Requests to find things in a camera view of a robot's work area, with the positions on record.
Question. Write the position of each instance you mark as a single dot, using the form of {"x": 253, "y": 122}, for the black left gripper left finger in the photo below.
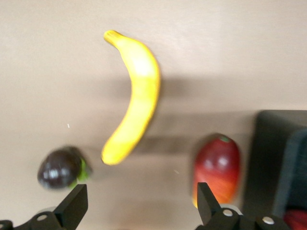
{"x": 69, "y": 208}

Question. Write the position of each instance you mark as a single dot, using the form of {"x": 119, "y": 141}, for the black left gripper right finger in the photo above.
{"x": 208, "y": 210}

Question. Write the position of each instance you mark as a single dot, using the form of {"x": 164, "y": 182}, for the black plastic box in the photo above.
{"x": 261, "y": 155}

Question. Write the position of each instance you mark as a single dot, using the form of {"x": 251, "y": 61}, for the red yellow apple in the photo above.
{"x": 297, "y": 220}

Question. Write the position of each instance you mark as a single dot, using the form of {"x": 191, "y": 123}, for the yellow banana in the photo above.
{"x": 141, "y": 95}

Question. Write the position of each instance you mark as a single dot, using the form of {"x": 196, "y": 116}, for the dark purple eggplant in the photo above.
{"x": 57, "y": 170}

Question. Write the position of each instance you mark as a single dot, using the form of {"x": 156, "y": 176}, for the red yellow mango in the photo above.
{"x": 216, "y": 167}

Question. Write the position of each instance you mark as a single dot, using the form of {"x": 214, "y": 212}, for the brown table cover sheet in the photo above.
{"x": 48, "y": 72}

